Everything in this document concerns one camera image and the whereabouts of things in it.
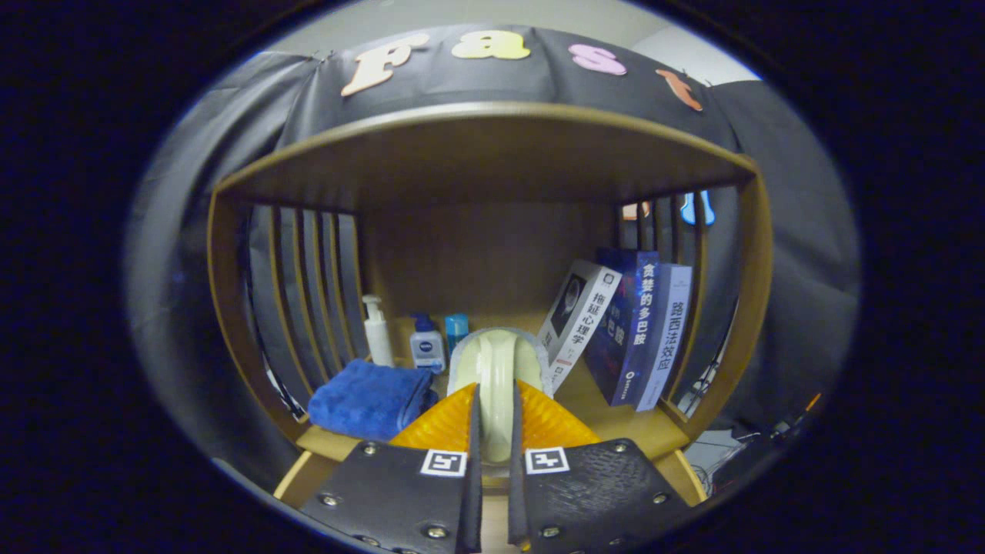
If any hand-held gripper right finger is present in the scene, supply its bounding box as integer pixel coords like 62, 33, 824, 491
508, 379, 693, 553

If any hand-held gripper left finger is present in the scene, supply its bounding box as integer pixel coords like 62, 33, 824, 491
299, 382, 483, 554

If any pale green handled sponge brush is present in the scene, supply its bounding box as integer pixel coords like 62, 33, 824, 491
448, 327, 555, 474

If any wooden countertop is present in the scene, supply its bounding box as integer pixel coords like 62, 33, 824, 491
296, 308, 693, 478

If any wooden cabinet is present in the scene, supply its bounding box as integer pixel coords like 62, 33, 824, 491
206, 102, 774, 509

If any blue rolled towel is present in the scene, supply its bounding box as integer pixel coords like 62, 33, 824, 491
308, 359, 438, 442

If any white lotion bottle blue cap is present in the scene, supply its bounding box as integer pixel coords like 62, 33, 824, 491
409, 312, 447, 375

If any clear blue bottle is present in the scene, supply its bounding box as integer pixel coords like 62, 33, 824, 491
445, 313, 470, 359

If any white pump bottle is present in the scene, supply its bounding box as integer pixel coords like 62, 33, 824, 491
362, 295, 395, 368

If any white book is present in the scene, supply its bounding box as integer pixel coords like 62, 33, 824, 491
536, 259, 623, 393

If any dark blue book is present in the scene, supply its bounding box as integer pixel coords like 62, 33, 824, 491
583, 248, 661, 407

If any light blue book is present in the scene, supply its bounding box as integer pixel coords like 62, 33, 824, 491
635, 264, 693, 412

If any black backdrop cloth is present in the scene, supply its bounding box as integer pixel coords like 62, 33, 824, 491
123, 23, 861, 478

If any black equipment with orange cable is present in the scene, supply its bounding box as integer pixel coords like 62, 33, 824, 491
708, 392, 824, 493

